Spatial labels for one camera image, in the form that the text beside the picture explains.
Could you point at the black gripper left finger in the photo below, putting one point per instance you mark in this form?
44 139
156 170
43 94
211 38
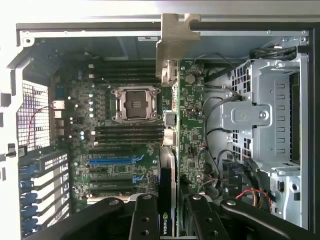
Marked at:
146 220

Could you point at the silver disk bay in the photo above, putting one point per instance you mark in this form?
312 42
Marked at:
292 200

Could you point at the green motherboard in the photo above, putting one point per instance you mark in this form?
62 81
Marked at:
105 155

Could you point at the blue expansion slot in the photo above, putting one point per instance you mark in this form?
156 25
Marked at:
110 160

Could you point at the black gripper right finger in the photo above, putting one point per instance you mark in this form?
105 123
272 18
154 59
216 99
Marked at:
202 220

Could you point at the black open PC case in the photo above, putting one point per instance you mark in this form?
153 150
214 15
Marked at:
313 100

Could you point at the silver perforated drive cage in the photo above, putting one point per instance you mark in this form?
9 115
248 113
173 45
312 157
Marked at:
270 105

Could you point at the coin cell battery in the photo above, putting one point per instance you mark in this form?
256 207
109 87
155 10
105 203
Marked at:
191 78

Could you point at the CPU socket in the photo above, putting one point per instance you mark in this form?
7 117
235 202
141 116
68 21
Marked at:
136 105

